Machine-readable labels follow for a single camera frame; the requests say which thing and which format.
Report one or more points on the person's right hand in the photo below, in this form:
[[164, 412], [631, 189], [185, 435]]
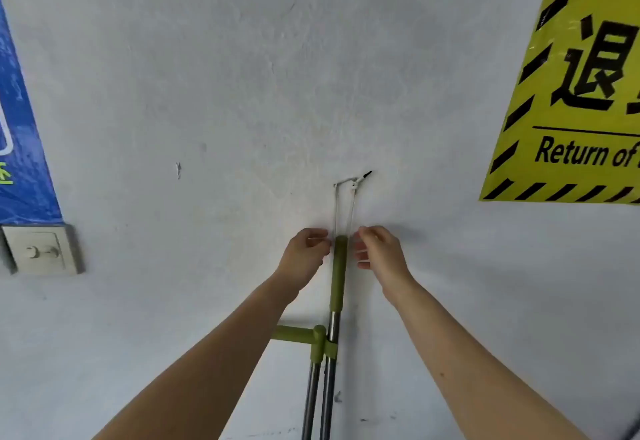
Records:
[[386, 257]]

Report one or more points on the person's left thumb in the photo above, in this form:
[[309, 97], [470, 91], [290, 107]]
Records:
[[320, 243]]

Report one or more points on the white wall switch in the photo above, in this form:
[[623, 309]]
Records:
[[41, 251]]

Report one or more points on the black tipped wall hook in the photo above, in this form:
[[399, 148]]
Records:
[[361, 179]]

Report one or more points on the person's right forearm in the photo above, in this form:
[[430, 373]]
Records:
[[470, 369]]

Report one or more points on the yellow black striped warning sign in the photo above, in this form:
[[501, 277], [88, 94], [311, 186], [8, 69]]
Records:
[[580, 80]]

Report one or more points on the person's right thumb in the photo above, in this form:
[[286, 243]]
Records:
[[362, 245]]

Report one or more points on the person's left forearm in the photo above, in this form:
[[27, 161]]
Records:
[[210, 374]]

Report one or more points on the blue wall poster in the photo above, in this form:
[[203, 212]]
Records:
[[22, 155]]

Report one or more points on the person's left hand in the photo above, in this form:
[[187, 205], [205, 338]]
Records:
[[300, 257]]

